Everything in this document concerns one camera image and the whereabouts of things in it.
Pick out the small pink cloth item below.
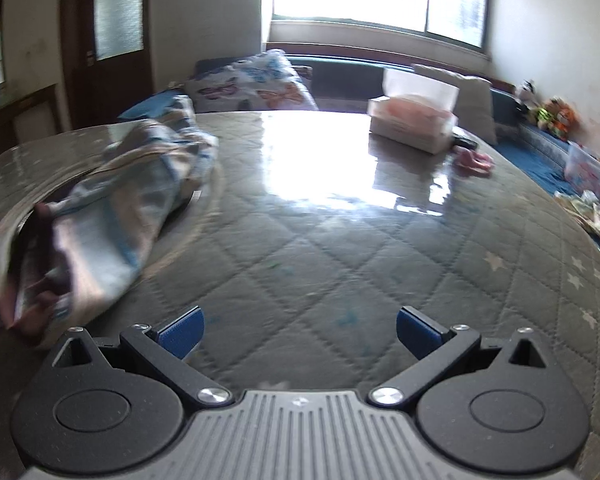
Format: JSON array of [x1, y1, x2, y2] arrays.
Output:
[[452, 147, 496, 178]]

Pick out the black remote control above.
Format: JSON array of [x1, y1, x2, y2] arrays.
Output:
[[451, 129, 479, 151]]

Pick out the pale patterned cloth pile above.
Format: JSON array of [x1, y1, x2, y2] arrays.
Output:
[[554, 189, 600, 253]]

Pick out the wooden door with frosted glass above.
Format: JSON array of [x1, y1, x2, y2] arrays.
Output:
[[60, 0, 156, 131]]

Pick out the clear plastic tissue box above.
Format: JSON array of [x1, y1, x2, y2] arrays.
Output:
[[367, 67, 461, 155]]

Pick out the colourful plush toy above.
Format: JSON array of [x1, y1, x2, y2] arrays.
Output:
[[535, 97, 580, 141]]

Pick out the black white plush toy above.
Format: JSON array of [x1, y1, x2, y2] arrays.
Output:
[[514, 79, 540, 113]]

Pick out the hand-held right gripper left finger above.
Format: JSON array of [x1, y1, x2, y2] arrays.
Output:
[[44, 306, 233, 407]]

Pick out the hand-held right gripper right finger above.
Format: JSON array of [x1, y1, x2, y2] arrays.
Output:
[[369, 305, 561, 407]]

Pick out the grey quilted star mattress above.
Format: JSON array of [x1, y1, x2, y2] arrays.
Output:
[[0, 110, 600, 480]]

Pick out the light blue patterned garment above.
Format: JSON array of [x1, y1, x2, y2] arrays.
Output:
[[0, 94, 221, 351]]

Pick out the clear plastic storage box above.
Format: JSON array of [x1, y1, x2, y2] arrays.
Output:
[[562, 141, 600, 198]]

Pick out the white pillow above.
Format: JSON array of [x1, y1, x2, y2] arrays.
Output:
[[411, 62, 499, 145]]

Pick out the butterfly print pillow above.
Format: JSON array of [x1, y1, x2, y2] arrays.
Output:
[[184, 49, 321, 113]]

